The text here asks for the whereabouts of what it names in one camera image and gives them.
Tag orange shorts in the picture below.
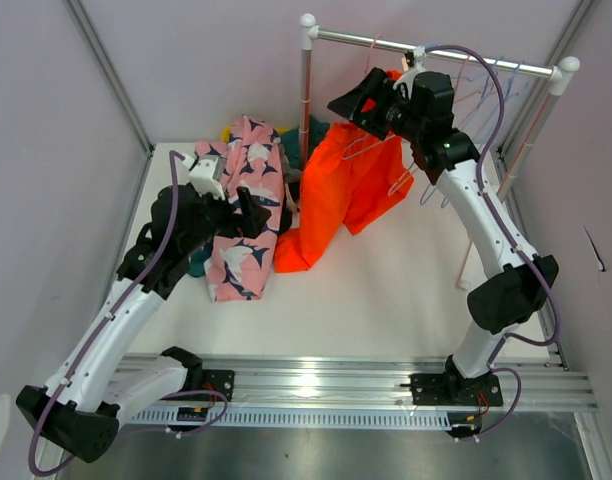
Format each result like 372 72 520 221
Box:
274 69 416 274

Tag pink hanger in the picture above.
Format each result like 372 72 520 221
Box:
340 33 417 196
455 60 486 129

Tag yellow plastic tray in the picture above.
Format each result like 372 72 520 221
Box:
220 126 234 143

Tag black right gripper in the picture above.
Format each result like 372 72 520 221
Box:
328 68 425 143

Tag teal shorts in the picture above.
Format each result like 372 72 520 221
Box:
189 115 330 278

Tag grey shorts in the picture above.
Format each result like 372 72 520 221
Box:
279 144 302 185

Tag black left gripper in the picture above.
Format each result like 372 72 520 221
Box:
181 184 270 255

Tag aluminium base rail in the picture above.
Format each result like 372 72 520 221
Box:
113 352 600 412

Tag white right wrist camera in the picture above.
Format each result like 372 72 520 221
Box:
393 46 427 95

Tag silver clothes rack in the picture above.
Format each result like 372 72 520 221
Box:
298 11 585 202

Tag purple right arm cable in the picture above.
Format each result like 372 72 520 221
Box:
428 44 562 441

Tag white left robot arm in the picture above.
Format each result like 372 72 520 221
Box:
16 183 271 475

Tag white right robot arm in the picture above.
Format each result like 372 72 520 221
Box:
327 68 559 404

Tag pink patterned shorts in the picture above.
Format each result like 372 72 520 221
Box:
195 115 284 302

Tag grey slotted cable duct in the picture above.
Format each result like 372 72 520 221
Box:
129 406 477 432

